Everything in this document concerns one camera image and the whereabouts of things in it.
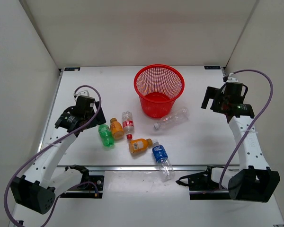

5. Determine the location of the green plastic soda bottle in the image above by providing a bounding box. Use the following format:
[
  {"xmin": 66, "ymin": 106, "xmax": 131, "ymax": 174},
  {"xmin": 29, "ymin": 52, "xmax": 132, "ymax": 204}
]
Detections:
[{"xmin": 98, "ymin": 124, "xmax": 114, "ymax": 147}]

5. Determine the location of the orange juice bottle upright-lying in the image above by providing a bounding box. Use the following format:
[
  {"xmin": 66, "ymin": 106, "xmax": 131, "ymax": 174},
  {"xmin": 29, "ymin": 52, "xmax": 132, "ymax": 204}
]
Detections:
[{"xmin": 110, "ymin": 118, "xmax": 124, "ymax": 140}]

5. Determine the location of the clear bottle white cap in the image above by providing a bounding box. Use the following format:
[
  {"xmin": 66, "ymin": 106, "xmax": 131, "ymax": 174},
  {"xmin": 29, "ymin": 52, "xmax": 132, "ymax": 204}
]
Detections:
[{"xmin": 153, "ymin": 107, "xmax": 189, "ymax": 130}]

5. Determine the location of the clear bottle blue label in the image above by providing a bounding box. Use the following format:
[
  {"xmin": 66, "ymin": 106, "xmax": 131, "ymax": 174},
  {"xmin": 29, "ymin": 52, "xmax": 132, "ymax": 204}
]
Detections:
[{"xmin": 152, "ymin": 140, "xmax": 175, "ymax": 182}]

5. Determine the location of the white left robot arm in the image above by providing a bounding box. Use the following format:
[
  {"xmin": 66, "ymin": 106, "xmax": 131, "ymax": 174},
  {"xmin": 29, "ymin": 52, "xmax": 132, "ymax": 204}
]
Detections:
[{"xmin": 11, "ymin": 95, "xmax": 106, "ymax": 214}]

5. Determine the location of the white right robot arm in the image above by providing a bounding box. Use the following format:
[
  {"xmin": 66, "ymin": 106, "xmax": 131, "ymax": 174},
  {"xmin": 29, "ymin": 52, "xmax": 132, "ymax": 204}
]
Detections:
[{"xmin": 201, "ymin": 82, "xmax": 280, "ymax": 202}]

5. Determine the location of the red plastic mesh bin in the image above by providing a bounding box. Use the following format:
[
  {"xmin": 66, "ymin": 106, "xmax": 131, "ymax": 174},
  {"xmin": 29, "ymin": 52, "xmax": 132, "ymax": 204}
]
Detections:
[{"xmin": 133, "ymin": 64, "xmax": 185, "ymax": 118}]

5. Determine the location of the clear bottle red label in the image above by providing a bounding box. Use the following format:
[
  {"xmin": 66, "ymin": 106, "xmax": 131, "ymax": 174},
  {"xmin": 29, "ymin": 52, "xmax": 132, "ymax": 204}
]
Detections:
[{"xmin": 122, "ymin": 111, "xmax": 134, "ymax": 140}]

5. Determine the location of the orange juice bottle barcode label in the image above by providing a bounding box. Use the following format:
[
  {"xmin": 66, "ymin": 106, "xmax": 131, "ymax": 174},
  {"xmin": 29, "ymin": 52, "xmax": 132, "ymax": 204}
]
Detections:
[{"xmin": 128, "ymin": 139, "xmax": 153, "ymax": 154}]

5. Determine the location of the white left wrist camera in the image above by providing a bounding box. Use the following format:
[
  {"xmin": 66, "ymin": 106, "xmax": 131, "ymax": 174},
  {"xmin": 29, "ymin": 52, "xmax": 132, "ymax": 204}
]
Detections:
[{"xmin": 73, "ymin": 90, "xmax": 89, "ymax": 100}]

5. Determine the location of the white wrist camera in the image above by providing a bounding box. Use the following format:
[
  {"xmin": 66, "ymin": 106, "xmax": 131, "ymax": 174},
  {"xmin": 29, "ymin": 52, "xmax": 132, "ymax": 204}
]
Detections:
[
  {"xmin": 73, "ymin": 90, "xmax": 89, "ymax": 100},
  {"xmin": 223, "ymin": 73, "xmax": 238, "ymax": 83}
]

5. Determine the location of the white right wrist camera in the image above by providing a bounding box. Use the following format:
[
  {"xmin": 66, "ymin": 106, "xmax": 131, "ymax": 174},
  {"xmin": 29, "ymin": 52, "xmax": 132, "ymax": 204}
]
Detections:
[{"xmin": 223, "ymin": 73, "xmax": 238, "ymax": 83}]

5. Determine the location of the aluminium table edge rail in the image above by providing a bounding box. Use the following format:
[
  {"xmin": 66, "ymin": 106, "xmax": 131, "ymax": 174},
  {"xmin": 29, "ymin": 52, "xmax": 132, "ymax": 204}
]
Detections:
[{"xmin": 56, "ymin": 165, "xmax": 241, "ymax": 172}]

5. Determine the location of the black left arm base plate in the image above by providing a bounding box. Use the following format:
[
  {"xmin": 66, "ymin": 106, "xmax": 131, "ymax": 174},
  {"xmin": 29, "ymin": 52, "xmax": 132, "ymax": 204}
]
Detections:
[{"xmin": 60, "ymin": 171, "xmax": 105, "ymax": 199}]

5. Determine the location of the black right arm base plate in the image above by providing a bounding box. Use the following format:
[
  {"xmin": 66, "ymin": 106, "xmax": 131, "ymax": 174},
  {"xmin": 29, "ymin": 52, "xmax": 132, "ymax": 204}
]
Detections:
[{"xmin": 176, "ymin": 166, "xmax": 231, "ymax": 201}]

